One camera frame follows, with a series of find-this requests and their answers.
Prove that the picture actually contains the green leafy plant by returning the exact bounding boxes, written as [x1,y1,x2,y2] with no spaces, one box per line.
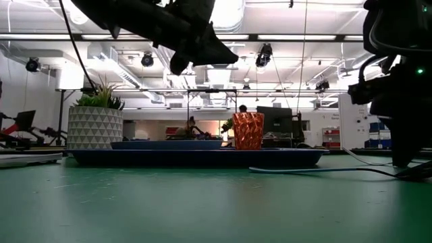
[221,117,234,134]

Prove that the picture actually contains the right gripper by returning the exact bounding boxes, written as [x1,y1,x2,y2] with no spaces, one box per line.
[347,55,432,169]

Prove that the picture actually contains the silver ventilation duct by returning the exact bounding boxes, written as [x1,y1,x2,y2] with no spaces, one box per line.
[209,0,246,34]

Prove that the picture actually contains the succulent in white patterned pot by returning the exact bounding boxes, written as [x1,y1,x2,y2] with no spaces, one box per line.
[67,75,126,151]

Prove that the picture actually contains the dark blue plastic tray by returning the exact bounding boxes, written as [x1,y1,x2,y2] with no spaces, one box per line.
[65,147,330,169]

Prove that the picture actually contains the black metal rig frame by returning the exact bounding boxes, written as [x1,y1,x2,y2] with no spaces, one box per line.
[186,88,238,146]

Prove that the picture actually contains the spoon with blue handle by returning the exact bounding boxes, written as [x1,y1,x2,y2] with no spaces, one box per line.
[248,160,432,182]

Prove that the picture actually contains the blue storage boxes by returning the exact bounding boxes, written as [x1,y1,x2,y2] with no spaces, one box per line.
[369,121,389,133]

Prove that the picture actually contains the black cable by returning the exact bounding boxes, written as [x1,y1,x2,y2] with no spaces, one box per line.
[58,0,99,95]

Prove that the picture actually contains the shelf with red bins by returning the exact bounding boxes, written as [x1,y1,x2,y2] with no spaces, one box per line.
[321,126,341,149]

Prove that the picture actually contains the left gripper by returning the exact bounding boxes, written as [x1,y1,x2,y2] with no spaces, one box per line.
[148,0,239,76]

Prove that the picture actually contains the black computer monitor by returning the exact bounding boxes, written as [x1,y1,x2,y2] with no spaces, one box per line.
[263,105,294,134]

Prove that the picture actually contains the black and red robot rig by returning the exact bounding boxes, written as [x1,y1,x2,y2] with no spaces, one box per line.
[0,109,68,150]

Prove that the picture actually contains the red faceted plastic cup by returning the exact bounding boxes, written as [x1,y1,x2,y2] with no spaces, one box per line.
[232,111,265,151]

